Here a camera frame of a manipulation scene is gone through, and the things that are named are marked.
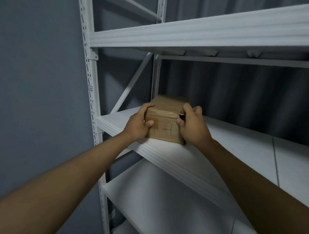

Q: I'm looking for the person's right hand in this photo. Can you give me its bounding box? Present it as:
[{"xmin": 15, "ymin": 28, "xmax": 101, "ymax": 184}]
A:
[{"xmin": 176, "ymin": 103, "xmax": 213, "ymax": 149}]

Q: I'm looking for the person's left hand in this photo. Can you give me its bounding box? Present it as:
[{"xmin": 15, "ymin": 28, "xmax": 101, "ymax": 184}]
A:
[{"xmin": 123, "ymin": 103, "xmax": 155, "ymax": 141}]

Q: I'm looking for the brown cardboard box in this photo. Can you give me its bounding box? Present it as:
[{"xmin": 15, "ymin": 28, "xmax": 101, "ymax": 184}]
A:
[{"xmin": 144, "ymin": 94, "xmax": 191, "ymax": 145}]

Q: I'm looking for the person's right forearm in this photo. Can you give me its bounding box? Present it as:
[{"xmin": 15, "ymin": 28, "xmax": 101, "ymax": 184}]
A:
[{"xmin": 196, "ymin": 139, "xmax": 309, "ymax": 234}]

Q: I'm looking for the person's left forearm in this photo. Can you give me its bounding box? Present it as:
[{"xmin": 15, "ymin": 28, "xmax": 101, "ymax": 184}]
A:
[{"xmin": 0, "ymin": 131, "xmax": 139, "ymax": 234}]

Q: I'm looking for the white metal shelving rack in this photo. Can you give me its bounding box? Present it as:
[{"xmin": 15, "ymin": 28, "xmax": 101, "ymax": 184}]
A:
[{"xmin": 79, "ymin": 0, "xmax": 309, "ymax": 234}]

